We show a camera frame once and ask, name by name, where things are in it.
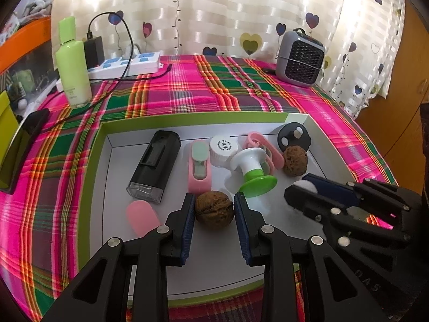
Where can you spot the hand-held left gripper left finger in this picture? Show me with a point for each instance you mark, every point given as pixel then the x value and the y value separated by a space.
pixel 187 228

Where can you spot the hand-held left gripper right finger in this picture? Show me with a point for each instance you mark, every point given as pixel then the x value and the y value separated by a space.
pixel 242 228

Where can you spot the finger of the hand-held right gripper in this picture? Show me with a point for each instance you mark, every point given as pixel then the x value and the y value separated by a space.
pixel 331 187
pixel 301 199

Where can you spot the brown walnut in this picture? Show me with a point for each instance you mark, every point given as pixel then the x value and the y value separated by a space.
pixel 213 208
pixel 295 161

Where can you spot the pink oval cap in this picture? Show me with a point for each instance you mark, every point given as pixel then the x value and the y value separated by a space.
pixel 142 218

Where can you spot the green and white spool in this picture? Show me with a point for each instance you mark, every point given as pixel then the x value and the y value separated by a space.
pixel 249 167

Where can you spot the pink clip with green pad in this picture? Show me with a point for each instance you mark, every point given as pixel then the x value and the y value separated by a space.
pixel 199 167
pixel 256 137

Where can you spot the black stamp with clear cap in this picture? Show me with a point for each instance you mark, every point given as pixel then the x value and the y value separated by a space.
pixel 156 157

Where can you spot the white ribbed bottle cap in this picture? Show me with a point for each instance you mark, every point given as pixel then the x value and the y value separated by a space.
pixel 223 147

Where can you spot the green and white cardboard box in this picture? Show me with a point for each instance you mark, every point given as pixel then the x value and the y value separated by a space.
pixel 117 181

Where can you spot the wooden cabinet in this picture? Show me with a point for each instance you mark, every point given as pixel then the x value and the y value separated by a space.
pixel 395 107

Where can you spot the grey mini heater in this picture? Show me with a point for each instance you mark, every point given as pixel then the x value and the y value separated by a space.
pixel 301 60

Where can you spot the pink green plaid tablecloth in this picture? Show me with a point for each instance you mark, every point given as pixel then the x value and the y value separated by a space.
pixel 201 97

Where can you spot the white power strip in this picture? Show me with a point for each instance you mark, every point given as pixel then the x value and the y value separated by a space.
pixel 144 62

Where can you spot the black smartphone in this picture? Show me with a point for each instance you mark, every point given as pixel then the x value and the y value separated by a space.
pixel 20 154

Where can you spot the green lotion bottle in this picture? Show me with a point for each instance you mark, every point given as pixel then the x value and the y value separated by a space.
pixel 73 73

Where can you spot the heart print curtain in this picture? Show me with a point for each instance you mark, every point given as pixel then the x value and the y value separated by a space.
pixel 234 13

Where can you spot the black charger adapter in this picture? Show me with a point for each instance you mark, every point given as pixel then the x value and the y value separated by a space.
pixel 94 52

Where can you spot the small white ball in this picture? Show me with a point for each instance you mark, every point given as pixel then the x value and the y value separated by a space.
pixel 22 103

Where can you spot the orange lidded storage box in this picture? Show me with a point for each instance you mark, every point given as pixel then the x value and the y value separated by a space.
pixel 23 37

